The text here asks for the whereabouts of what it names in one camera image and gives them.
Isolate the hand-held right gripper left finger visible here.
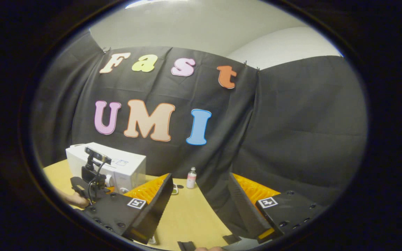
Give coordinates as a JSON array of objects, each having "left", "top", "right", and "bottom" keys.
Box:
[{"left": 82, "top": 174, "right": 174, "bottom": 244}]

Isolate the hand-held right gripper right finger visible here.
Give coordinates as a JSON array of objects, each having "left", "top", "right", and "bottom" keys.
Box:
[{"left": 228, "top": 173, "right": 327, "bottom": 244}]

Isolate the white microwave oven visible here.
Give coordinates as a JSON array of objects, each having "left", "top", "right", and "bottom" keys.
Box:
[{"left": 66, "top": 142, "right": 147, "bottom": 195}]

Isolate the small white pink bottle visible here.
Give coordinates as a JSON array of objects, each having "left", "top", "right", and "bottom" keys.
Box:
[{"left": 186, "top": 167, "right": 197, "bottom": 189}]

